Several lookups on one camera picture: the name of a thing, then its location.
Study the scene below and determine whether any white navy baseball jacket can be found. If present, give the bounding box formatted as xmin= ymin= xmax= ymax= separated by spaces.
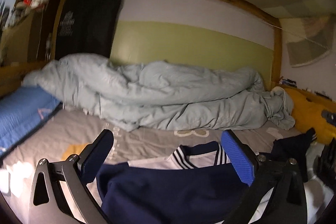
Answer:
xmin=86 ymin=127 xmax=336 ymax=224

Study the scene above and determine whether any black puffer jacket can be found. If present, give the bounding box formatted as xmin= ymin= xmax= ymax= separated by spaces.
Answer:
xmin=315 ymin=139 xmax=335 ymax=192

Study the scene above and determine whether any grey printed bed sheet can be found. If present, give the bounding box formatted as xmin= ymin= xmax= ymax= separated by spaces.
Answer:
xmin=0 ymin=105 xmax=302 ymax=224

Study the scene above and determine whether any yellow plush pillow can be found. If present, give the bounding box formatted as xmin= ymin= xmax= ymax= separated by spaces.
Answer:
xmin=285 ymin=88 xmax=335 ymax=144

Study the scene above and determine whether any blue pillow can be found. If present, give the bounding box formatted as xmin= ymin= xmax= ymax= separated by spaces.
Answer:
xmin=1 ymin=86 xmax=61 ymax=157

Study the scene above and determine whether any grey-blue rumpled duvet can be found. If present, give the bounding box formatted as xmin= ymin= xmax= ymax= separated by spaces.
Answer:
xmin=23 ymin=53 xmax=295 ymax=131

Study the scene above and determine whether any patchwork hanging cloth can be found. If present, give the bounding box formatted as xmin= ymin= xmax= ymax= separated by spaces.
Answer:
xmin=280 ymin=14 xmax=335 ymax=68

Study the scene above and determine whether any cluttered wooden shelf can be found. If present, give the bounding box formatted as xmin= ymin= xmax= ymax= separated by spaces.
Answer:
xmin=1 ymin=0 xmax=60 ymax=67

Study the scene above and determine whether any black hanging garment bag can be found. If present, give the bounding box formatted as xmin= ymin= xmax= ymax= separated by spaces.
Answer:
xmin=55 ymin=0 xmax=122 ymax=60

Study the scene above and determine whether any wooden bed frame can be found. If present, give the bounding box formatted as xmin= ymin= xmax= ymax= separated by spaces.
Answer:
xmin=51 ymin=0 xmax=335 ymax=96

